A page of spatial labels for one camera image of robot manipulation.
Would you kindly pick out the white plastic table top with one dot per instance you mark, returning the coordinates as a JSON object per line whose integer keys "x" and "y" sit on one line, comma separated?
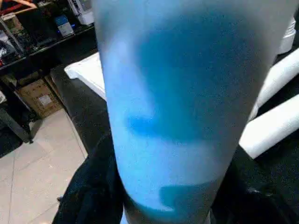
{"x": 88, "y": 72}

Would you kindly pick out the brown cardboard box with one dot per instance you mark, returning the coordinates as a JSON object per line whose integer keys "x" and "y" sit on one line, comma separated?
{"x": 39, "y": 98}

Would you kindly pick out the blue and white box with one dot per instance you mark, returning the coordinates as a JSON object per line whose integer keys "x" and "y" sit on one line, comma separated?
{"x": 65, "y": 28}

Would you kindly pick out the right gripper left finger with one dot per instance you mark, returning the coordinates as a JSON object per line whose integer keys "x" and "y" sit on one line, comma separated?
{"x": 93, "y": 191}

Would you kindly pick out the black quilted mat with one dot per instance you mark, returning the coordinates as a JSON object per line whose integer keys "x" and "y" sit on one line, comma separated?
{"x": 81, "y": 116}

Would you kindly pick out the black storage shelf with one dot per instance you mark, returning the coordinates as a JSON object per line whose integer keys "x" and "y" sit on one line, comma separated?
{"x": 58, "y": 49}

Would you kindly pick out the white boxy device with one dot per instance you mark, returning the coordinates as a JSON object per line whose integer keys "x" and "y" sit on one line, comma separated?
{"x": 84, "y": 11}

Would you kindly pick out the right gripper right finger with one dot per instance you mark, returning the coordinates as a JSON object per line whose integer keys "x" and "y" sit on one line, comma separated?
{"x": 252, "y": 203}

